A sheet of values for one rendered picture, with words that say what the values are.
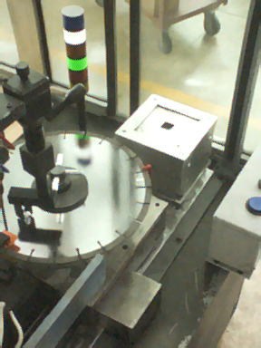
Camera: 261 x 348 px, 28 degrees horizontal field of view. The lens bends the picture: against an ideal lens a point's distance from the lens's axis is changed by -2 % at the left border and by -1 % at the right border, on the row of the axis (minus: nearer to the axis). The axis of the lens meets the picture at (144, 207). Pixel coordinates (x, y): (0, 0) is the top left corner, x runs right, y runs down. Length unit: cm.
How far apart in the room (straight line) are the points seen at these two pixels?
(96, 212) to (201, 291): 30
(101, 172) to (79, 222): 13
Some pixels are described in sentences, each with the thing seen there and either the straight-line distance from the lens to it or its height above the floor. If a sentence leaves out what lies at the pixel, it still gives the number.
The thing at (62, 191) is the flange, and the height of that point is 97.
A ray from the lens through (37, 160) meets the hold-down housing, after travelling 83.
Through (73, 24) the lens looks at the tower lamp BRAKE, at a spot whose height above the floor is 114.
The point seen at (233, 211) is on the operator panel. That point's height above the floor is 90.
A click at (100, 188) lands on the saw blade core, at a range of 101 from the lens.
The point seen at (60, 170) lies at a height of 100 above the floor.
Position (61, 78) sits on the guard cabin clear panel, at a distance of 155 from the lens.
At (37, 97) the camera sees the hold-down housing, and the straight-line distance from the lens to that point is 76.
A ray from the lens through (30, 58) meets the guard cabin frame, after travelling 156.
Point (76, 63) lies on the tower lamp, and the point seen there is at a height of 105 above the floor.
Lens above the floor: 167
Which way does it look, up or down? 48 degrees down
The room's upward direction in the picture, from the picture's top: 2 degrees clockwise
